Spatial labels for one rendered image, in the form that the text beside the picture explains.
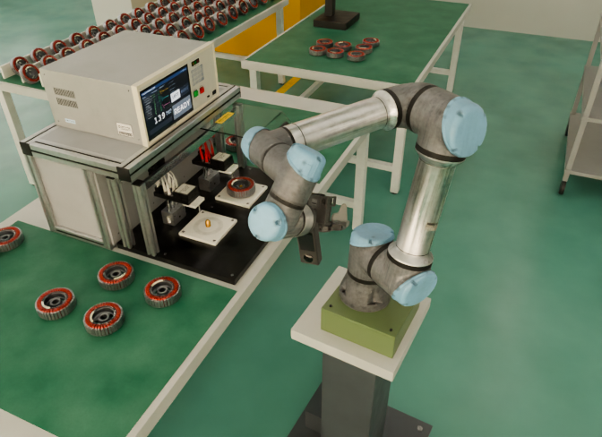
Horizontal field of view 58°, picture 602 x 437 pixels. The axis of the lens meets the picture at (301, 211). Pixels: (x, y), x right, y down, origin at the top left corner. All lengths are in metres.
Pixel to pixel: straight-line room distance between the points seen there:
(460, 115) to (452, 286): 1.82
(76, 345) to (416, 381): 1.42
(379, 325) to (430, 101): 0.63
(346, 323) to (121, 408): 0.63
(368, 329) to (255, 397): 0.98
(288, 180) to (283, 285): 1.85
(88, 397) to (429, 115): 1.10
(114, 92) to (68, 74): 0.17
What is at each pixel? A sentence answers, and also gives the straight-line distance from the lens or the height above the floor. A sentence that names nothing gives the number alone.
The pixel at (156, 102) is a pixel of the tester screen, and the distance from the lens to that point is 1.79.
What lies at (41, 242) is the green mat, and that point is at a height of 0.75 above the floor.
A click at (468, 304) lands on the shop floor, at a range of 2.84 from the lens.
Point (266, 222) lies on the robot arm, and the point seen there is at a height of 1.34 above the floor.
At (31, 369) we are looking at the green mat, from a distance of 1.69.
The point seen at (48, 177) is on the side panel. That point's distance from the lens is 2.00.
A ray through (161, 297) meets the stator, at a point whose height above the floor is 0.79.
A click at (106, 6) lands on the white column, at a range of 6.01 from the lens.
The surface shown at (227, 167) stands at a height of 0.89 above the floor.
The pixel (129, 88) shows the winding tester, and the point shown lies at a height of 1.31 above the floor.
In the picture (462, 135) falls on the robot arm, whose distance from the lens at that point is 1.20.
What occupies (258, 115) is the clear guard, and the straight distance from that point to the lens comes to 2.05.
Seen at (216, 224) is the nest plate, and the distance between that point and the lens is 1.96.
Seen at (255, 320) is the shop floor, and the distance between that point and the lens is 2.67.
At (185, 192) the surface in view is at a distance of 1.90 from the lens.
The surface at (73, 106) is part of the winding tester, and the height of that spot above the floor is 1.21.
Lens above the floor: 1.95
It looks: 36 degrees down
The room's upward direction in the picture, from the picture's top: 1 degrees counter-clockwise
